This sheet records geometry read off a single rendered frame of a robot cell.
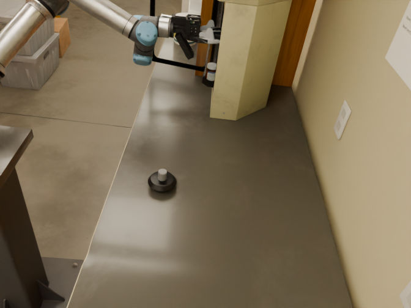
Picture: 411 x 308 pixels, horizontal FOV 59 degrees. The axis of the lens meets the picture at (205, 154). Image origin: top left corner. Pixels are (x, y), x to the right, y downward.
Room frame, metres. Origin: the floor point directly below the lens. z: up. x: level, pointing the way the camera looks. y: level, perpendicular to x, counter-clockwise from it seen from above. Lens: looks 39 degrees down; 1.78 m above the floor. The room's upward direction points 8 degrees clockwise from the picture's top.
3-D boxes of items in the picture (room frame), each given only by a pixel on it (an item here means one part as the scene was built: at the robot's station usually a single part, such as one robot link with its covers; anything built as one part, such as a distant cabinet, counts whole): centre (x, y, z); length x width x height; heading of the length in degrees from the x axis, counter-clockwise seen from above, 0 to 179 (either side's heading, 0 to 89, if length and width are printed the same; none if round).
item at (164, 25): (1.44, 0.23, 1.25); 0.08 x 0.05 x 0.08; 2
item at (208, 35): (1.39, 0.04, 1.25); 0.09 x 0.03 x 0.06; 68
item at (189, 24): (1.44, 0.15, 1.25); 0.12 x 0.08 x 0.09; 92
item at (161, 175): (0.86, 0.13, 0.97); 0.09 x 0.09 x 0.07
